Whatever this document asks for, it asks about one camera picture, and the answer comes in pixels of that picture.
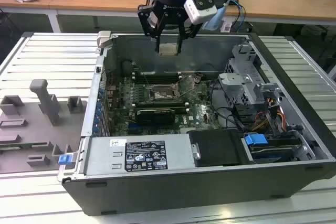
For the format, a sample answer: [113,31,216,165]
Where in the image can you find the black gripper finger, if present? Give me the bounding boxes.
[177,13,202,53]
[138,0,165,53]

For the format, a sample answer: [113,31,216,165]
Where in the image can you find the silver square CPU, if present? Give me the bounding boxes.
[159,43,179,56]

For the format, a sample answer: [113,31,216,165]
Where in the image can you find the metal socket cover frame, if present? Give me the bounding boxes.
[173,76,197,98]

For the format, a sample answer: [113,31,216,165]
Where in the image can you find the black RAM slot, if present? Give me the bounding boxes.
[133,103,190,111]
[132,99,189,106]
[132,76,182,83]
[132,71,182,78]

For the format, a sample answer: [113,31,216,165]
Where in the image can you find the thin metal locking lever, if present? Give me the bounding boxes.
[143,73,156,94]

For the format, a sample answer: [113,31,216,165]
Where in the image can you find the CPU socket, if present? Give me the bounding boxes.
[148,83,182,102]

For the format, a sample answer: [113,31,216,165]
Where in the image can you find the grey plastic case latch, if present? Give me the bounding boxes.
[96,30,114,49]

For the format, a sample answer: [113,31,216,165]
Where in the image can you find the silver metal drive cage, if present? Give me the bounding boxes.
[217,44,284,109]

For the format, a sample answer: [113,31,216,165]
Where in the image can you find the green motherboard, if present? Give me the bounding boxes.
[104,76,226,135]

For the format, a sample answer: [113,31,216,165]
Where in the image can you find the black graphics card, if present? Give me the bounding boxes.
[136,108,176,125]

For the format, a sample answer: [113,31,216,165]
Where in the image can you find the black plastic air shroud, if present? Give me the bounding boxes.
[188,129,249,168]

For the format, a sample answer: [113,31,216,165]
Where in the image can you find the hard disk in blue carrier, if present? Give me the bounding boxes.
[243,133,302,163]

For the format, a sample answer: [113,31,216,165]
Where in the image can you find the silver power supply unit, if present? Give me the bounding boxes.
[78,133,202,176]

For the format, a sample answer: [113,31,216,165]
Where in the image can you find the grey parts rack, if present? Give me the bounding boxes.
[0,78,89,175]

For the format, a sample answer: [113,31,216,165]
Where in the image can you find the blue plastic release tab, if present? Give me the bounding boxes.
[58,154,73,166]

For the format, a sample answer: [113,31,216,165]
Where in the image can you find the black open PC case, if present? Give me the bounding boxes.
[57,30,336,216]

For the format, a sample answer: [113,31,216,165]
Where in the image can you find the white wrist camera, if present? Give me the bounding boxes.
[183,0,218,25]

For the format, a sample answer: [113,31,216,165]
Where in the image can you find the blue cable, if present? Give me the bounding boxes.
[230,0,246,30]

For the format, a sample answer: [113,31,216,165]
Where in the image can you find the black cable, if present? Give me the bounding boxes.
[212,106,246,131]

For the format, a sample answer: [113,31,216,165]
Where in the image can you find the yellow red power wires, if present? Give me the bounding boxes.
[250,98,287,133]

